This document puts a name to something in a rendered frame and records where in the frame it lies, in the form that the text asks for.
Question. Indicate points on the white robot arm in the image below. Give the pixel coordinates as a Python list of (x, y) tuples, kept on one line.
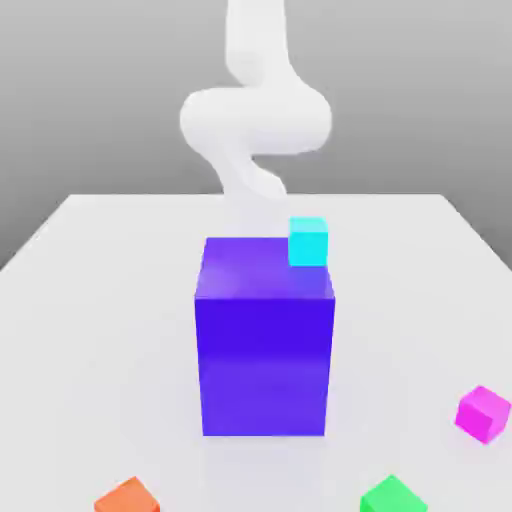
[(256, 120)]

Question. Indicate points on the small magenta cube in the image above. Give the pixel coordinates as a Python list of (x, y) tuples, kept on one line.
[(482, 416)]

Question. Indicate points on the small green cube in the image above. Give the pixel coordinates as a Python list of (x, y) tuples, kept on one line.
[(394, 496)]

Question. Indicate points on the small orange cube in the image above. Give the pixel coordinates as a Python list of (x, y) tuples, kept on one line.
[(128, 498)]

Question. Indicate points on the small cyan cube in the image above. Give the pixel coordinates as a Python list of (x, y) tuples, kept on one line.
[(308, 246)]

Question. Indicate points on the large purple box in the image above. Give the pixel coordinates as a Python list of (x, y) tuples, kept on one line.
[(264, 360)]

